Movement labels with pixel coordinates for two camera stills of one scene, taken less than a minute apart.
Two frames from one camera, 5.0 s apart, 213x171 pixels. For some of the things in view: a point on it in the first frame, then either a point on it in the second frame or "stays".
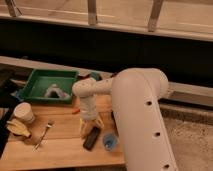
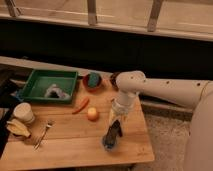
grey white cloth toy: x=54 y=88 stays
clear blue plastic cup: x=109 y=141 stays
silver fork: x=50 y=124 stays
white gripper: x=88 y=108 -> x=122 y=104
